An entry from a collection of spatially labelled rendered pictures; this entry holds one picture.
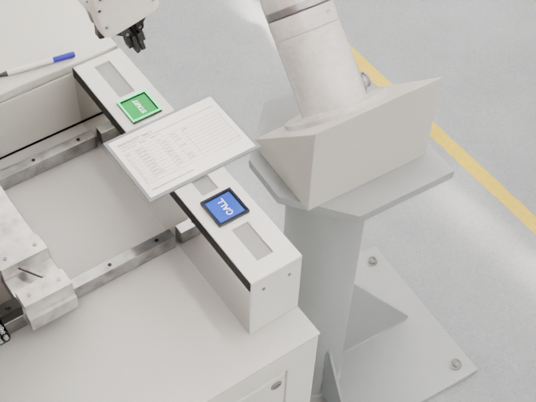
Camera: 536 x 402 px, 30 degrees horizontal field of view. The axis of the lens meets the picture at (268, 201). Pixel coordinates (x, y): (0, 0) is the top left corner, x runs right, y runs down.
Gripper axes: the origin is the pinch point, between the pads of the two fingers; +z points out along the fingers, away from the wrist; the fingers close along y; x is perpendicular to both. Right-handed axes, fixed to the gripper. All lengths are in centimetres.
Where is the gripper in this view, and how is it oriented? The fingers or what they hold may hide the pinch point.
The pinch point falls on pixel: (134, 37)
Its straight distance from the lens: 159.8
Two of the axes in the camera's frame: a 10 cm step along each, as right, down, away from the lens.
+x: -5.7, -6.5, 5.0
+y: 8.1, -5.5, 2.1
